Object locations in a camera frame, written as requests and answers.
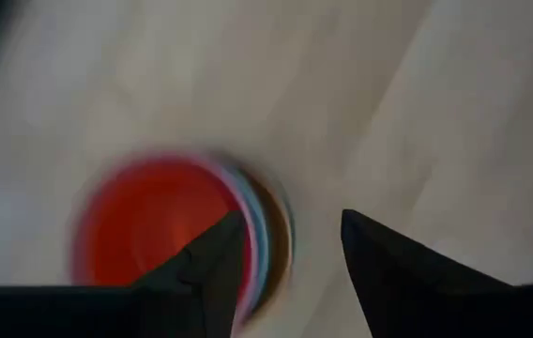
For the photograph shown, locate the pink bowl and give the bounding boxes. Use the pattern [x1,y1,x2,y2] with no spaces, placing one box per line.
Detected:
[186,152,261,328]

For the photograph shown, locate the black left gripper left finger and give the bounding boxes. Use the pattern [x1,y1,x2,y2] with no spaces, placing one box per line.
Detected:
[129,209,249,338]

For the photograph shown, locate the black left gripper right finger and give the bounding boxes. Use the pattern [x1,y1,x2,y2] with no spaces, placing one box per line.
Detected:
[340,208,514,338]

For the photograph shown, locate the small orange-red bowl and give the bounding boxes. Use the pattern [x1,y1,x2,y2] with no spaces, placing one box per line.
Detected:
[71,152,251,325]

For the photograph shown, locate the large orange bowl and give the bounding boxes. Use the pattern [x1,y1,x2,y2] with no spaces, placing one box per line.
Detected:
[233,163,296,320]

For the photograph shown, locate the blue bowl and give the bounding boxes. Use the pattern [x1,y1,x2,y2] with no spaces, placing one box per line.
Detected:
[209,157,272,311]

